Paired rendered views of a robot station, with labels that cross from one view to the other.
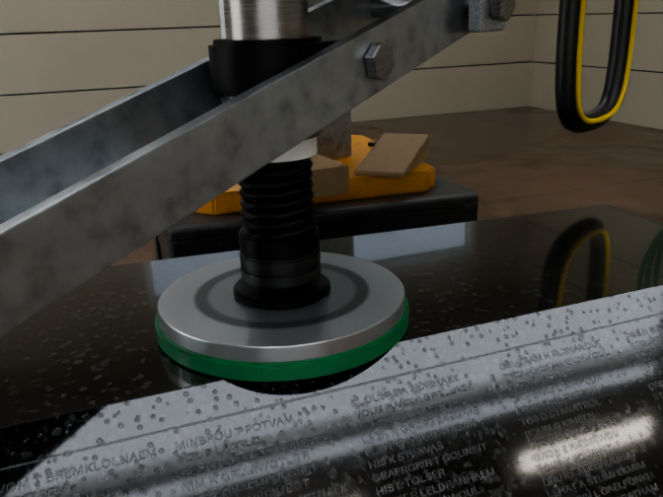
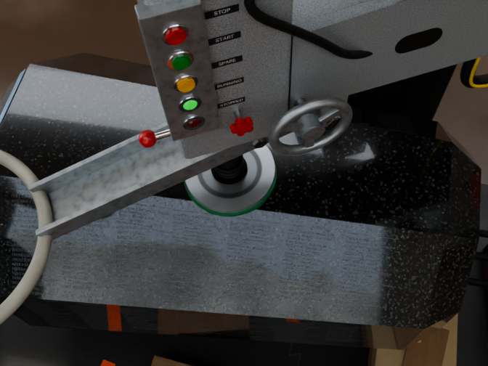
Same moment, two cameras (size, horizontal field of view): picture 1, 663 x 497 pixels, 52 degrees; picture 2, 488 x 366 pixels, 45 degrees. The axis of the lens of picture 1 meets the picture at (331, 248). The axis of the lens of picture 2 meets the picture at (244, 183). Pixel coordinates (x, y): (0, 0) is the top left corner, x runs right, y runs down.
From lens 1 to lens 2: 1.03 m
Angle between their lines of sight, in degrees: 50
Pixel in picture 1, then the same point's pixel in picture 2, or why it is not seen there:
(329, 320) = (229, 198)
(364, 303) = (247, 192)
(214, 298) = not seen: hidden behind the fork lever
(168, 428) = (173, 208)
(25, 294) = (124, 204)
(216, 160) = (182, 176)
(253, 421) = (197, 216)
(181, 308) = not seen: hidden behind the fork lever
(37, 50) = not seen: outside the picture
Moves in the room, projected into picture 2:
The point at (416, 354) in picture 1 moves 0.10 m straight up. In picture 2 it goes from (259, 215) to (258, 196)
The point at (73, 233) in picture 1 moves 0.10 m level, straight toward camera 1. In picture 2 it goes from (136, 194) to (124, 240)
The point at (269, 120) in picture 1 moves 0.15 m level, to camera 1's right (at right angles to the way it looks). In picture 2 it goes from (204, 164) to (269, 197)
